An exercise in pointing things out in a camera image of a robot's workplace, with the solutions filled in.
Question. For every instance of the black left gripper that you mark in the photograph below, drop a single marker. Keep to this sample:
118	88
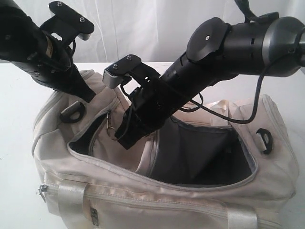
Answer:
50	64

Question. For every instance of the white backdrop curtain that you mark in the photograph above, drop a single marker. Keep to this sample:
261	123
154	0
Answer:
154	30

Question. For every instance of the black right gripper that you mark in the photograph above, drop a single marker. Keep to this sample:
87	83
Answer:
152	105

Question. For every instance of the cream fabric duffel bag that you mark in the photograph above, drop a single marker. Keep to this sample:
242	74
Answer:
196	172

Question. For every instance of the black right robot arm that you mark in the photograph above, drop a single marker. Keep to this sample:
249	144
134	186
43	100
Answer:
216	51

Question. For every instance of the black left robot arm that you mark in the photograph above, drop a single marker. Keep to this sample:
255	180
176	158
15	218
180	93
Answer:
17	29

